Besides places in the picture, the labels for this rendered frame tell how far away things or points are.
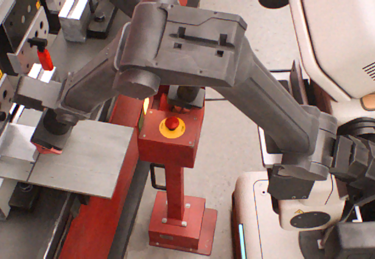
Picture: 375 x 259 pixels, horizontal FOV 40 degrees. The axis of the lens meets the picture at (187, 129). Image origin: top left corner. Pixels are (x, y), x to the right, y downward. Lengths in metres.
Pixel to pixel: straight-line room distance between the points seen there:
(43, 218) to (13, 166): 0.15
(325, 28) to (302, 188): 0.41
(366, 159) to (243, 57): 0.39
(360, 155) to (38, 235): 0.72
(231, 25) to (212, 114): 1.88
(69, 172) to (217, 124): 1.35
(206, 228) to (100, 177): 1.07
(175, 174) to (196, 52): 1.17
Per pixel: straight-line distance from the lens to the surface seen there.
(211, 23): 0.56
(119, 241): 2.08
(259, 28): 2.82
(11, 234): 1.24
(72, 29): 1.50
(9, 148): 1.20
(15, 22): 1.11
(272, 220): 1.87
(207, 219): 2.14
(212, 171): 2.26
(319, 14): 0.93
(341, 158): 0.86
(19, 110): 1.25
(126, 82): 0.56
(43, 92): 0.97
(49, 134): 1.07
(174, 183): 1.75
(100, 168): 1.12
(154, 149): 1.44
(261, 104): 0.64
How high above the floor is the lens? 1.96
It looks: 56 degrees down
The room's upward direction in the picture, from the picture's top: straight up
